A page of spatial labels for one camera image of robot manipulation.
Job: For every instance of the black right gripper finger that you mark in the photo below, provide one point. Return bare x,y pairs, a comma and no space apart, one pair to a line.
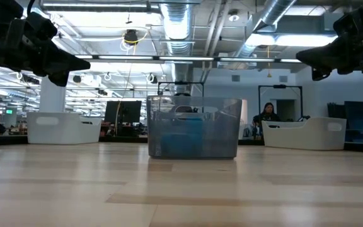
320,75
323,58

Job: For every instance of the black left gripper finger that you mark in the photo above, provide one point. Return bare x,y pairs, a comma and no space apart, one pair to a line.
60,79
65,63

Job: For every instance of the blue rectangular block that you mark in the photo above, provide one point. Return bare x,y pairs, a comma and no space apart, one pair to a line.
173,146
195,135

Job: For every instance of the white building column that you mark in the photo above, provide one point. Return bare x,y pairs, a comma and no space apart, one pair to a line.
52,97

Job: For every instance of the white plastic bin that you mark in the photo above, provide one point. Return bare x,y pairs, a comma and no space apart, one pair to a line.
61,129

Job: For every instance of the green exit sign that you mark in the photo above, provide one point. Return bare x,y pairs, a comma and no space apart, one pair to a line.
9,111

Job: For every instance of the pale grey plastic bin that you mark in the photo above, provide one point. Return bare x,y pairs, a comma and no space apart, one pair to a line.
304,135

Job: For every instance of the person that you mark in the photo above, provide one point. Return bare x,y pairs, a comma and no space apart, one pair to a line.
267,113

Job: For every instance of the ceiling light strip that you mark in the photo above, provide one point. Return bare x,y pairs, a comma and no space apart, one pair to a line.
247,59

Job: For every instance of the black computer monitor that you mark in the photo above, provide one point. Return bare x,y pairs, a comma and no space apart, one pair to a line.
131,116

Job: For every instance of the clear plastic bin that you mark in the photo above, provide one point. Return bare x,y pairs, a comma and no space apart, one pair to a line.
225,138

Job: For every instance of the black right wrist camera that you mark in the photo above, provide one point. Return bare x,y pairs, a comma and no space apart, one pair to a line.
348,22

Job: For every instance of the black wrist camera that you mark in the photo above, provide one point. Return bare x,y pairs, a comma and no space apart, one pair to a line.
41,26
348,22

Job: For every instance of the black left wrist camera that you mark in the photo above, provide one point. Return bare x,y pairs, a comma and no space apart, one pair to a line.
41,26

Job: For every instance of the black metal frame stand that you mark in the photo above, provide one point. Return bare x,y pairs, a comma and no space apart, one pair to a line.
279,86

